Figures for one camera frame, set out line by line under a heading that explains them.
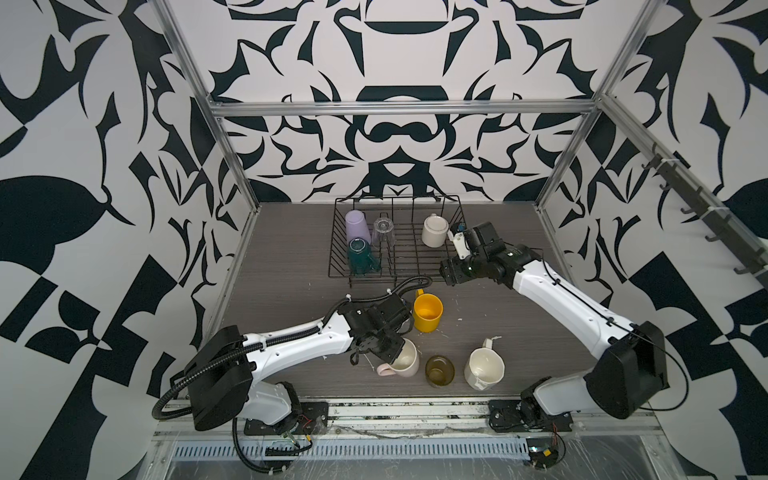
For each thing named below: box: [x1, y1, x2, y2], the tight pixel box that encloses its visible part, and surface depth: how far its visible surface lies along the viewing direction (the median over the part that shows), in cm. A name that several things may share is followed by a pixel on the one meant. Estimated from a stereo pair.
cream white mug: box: [464, 335, 506, 391], surface depth 77 cm
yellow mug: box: [413, 288, 444, 333], surface depth 87 cm
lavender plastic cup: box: [345, 209, 371, 246], surface depth 99 cm
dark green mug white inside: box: [348, 237, 381, 276], surface depth 98 cm
